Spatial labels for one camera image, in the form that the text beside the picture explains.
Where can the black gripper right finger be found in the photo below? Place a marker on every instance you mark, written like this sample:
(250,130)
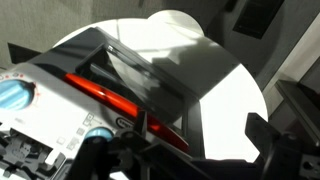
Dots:
(261,136)

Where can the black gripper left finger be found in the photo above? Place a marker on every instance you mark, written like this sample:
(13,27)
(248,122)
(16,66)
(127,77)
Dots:
(140,133)

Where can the blue stove knob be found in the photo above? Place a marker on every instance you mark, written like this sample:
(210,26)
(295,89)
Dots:
(96,134)
(13,95)

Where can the dark metal railing frame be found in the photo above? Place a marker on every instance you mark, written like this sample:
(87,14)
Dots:
(300,100)

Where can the black floor mat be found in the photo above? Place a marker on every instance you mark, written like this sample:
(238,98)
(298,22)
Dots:
(256,16)

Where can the white grey toy stove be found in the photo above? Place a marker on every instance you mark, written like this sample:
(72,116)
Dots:
(60,110)

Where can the dark grey oven door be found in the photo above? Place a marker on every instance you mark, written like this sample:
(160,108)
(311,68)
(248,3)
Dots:
(160,96)

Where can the white round pedestal table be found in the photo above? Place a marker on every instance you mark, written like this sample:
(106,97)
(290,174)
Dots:
(230,126)

